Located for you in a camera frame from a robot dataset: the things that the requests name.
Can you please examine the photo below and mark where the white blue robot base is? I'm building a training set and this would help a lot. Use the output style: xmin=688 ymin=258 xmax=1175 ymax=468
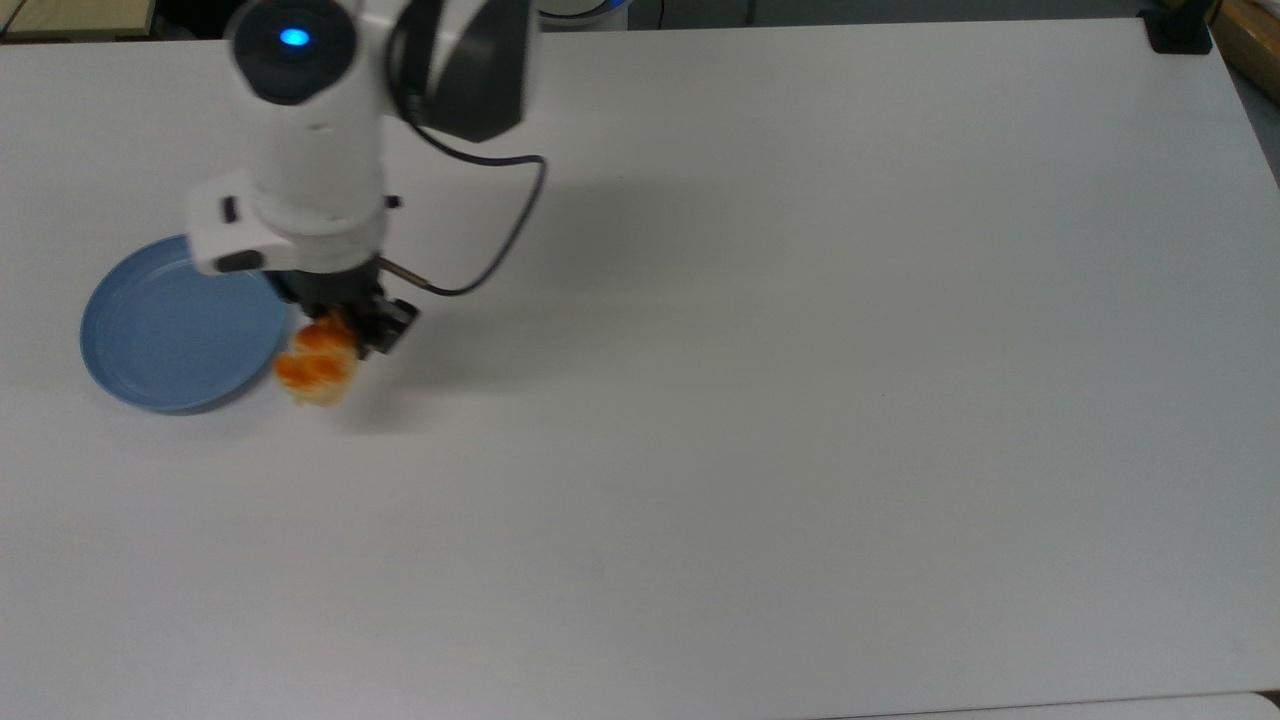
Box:
xmin=535 ymin=0 xmax=632 ymax=31

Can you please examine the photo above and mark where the black table clamp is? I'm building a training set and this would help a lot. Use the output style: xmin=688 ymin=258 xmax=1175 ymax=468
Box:
xmin=1139 ymin=0 xmax=1214 ymax=56

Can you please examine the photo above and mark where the blue round plate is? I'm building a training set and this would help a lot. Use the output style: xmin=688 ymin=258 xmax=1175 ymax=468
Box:
xmin=79 ymin=235 xmax=292 ymax=415

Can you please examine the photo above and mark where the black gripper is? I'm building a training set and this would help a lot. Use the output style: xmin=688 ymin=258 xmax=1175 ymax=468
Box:
xmin=268 ymin=255 xmax=420 ymax=360

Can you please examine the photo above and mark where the orange glazed bread loaf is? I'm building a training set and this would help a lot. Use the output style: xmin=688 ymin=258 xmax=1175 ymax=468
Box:
xmin=274 ymin=310 xmax=360 ymax=409

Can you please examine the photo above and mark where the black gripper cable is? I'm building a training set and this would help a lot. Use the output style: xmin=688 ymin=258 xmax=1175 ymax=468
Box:
xmin=378 ymin=150 xmax=549 ymax=298

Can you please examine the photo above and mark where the wooden board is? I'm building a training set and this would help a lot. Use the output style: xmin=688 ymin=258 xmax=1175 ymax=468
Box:
xmin=0 ymin=0 xmax=160 ymax=42

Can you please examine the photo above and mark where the brown wooden furniture edge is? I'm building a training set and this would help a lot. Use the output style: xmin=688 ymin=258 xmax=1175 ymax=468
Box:
xmin=1210 ymin=0 xmax=1280 ymax=103

